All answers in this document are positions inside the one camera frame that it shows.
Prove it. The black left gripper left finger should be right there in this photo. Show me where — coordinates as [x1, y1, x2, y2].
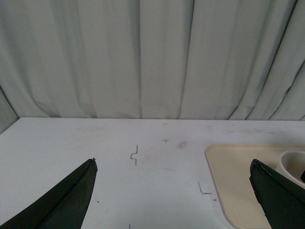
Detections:
[0, 158, 98, 229]

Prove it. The white curtain backdrop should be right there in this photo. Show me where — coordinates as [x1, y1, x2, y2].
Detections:
[0, 0, 305, 131]

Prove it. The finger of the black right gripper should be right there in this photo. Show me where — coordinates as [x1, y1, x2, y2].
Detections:
[300, 171, 305, 183]

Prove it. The cream ceramic mug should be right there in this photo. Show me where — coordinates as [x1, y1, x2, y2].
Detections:
[276, 150, 305, 188]

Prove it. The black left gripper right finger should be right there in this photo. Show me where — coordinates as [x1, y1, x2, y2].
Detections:
[249, 159, 305, 229]

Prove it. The beige square plate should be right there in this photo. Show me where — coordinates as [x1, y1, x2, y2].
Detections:
[205, 144, 305, 229]

